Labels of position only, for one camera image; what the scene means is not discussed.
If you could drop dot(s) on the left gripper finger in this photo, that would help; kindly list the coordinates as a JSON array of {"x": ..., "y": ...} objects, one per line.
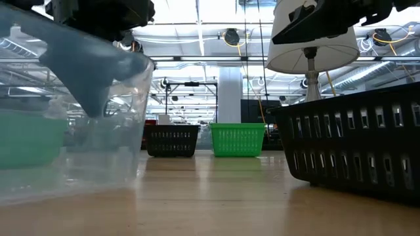
[{"x": 88, "y": 72}]

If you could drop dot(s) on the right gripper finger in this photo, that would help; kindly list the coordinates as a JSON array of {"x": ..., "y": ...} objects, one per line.
[{"x": 315, "y": 26}]

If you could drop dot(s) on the clear plastic bin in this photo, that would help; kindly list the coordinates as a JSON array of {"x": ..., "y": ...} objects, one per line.
[{"x": 124, "y": 137}]

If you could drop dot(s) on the white shade table lamp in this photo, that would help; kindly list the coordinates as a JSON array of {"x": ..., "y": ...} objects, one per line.
[{"x": 311, "y": 55}]

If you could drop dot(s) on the red tool cart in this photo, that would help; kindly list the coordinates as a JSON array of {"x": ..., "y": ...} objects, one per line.
[{"x": 150, "y": 122}]

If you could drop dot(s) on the white box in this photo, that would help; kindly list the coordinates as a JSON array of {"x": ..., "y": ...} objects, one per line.
[{"x": 164, "y": 119}]

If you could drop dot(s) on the black cabinet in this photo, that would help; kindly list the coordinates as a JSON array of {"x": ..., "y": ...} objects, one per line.
[{"x": 256, "y": 109}]

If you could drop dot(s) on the black plastic basket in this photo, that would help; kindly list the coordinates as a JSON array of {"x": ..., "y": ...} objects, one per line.
[
  {"x": 354, "y": 144},
  {"x": 172, "y": 141}
]

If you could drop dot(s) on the white pillar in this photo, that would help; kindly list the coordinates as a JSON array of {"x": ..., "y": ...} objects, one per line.
[{"x": 230, "y": 95}]

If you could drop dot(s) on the black metal frame stand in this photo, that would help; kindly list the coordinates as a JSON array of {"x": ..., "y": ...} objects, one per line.
[{"x": 192, "y": 84}]

